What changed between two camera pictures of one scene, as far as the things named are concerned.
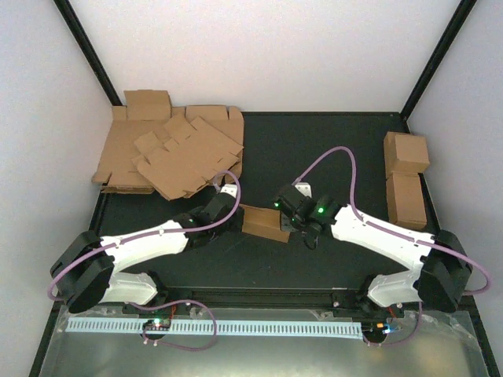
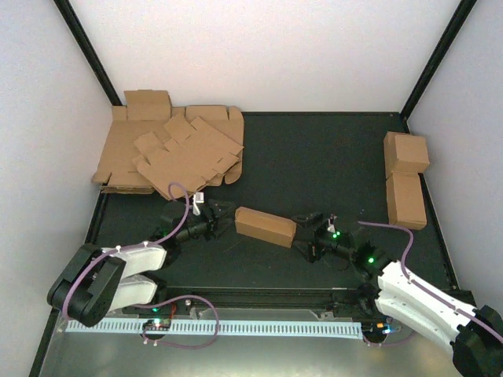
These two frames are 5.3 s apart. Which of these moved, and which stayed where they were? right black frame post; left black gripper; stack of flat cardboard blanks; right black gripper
Moved: right black gripper; left black gripper
Stayed: right black frame post; stack of flat cardboard blanks
